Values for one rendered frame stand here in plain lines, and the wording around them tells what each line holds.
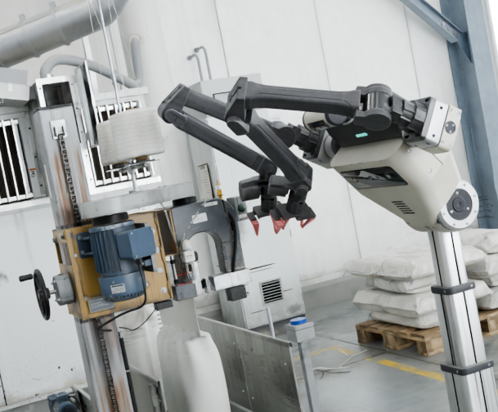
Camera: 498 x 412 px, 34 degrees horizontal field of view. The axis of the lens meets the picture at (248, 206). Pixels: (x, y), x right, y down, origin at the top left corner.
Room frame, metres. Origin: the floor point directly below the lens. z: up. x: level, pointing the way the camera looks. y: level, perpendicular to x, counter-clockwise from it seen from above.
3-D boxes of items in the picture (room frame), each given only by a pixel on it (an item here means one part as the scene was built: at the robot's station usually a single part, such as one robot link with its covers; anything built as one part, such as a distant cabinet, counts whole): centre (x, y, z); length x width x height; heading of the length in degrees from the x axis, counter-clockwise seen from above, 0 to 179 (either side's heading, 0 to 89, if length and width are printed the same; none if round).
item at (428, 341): (5.84, -1.32, 0.07); 1.20 x 0.82 x 0.14; 115
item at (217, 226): (3.08, 0.22, 1.21); 0.30 x 0.25 x 0.30; 23
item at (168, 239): (2.98, 0.34, 1.26); 0.22 x 0.05 x 0.16; 23
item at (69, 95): (5.23, 1.11, 1.82); 0.51 x 0.27 x 0.71; 23
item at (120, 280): (2.68, 0.45, 1.21); 0.15 x 0.15 x 0.25
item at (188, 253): (2.87, 0.24, 1.14); 0.05 x 0.04 x 0.16; 113
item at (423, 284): (5.69, -1.01, 0.44); 0.66 x 0.42 x 0.14; 17
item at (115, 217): (2.68, 0.45, 1.35); 0.12 x 0.12 x 0.04
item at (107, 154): (2.99, 0.42, 1.61); 0.15 x 0.14 x 0.17; 23
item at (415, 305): (5.52, -1.13, 0.32); 0.66 x 0.43 x 0.15; 115
